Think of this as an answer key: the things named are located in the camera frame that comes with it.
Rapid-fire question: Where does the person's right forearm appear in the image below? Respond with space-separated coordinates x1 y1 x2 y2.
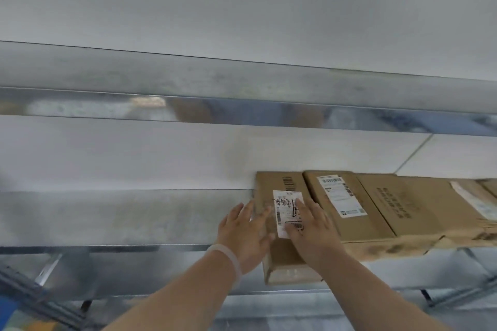
316 249 443 331

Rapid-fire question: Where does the metal shelving rack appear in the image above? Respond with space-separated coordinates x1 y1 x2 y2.
0 40 497 331

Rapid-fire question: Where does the person's left hand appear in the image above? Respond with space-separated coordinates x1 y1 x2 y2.
216 200 276 275

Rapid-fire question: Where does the translucent white bracelet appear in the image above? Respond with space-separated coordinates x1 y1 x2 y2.
206 243 243 289

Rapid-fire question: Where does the box with torn label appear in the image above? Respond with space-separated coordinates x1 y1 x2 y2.
400 176 497 248

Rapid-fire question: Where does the person's left forearm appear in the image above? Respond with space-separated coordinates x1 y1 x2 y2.
100 257 241 331

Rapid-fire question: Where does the box with scribbled label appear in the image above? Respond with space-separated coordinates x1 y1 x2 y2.
254 171 325 286

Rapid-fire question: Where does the yellow printed cardboard box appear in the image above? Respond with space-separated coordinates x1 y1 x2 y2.
6 308 59 331

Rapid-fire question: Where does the cardboard box with white label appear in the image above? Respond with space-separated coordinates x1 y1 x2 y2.
302 170 403 263

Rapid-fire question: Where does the box with Chinese print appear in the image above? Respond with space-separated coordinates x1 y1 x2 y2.
355 173 451 258

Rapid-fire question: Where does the person's right hand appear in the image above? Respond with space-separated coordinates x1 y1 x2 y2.
284 198 345 265

